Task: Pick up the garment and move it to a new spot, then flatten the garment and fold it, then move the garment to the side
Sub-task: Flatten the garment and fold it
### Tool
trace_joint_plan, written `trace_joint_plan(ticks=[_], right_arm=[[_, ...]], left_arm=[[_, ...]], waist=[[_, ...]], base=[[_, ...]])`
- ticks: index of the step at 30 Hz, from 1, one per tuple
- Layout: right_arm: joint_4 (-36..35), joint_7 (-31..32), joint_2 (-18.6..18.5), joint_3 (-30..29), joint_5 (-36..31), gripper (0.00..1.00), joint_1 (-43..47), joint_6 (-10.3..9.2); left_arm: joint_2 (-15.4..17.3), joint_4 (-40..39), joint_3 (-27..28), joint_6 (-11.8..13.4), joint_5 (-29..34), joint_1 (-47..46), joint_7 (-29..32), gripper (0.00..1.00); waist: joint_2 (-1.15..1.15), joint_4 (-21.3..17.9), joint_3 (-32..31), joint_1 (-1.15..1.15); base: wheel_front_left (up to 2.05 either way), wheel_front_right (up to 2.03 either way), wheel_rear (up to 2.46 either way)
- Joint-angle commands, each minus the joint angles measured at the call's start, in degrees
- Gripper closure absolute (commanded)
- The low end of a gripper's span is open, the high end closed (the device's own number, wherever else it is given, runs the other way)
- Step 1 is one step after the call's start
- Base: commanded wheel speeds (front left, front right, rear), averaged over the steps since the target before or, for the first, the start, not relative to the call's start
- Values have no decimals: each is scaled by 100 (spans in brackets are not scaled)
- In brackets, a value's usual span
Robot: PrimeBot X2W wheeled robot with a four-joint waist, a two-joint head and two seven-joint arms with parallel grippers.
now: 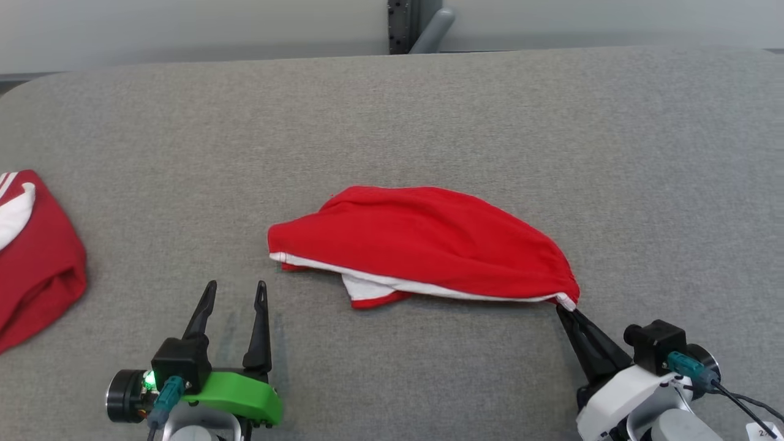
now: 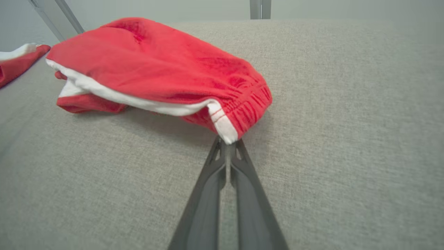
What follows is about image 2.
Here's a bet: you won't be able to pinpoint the red shirt with white sleeves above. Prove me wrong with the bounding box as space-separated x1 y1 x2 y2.
0 43 51 89

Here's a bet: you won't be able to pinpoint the slanted grey metal frame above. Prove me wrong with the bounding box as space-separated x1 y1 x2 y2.
29 0 85 42

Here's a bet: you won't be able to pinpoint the red shorts with white stripe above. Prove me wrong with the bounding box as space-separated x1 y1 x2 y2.
45 17 273 145

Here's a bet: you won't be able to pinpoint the grey fabric sofa seat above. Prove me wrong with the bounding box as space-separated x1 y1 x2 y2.
0 19 444 250

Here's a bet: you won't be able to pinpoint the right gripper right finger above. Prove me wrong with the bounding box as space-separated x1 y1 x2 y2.
229 139 289 250

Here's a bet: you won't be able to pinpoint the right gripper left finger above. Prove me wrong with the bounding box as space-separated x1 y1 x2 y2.
168 136 226 250

